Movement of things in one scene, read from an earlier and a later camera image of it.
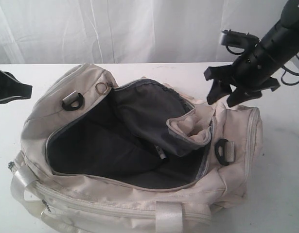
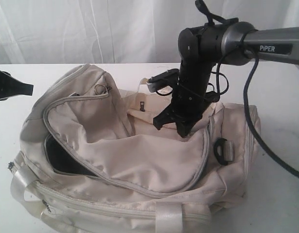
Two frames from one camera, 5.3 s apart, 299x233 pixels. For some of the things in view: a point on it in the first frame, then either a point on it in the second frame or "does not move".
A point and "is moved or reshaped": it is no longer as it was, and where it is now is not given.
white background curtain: [125, 31] does not move
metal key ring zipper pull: [103, 88] does not move
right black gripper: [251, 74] → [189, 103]
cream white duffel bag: [136, 153] is moved or reshaped
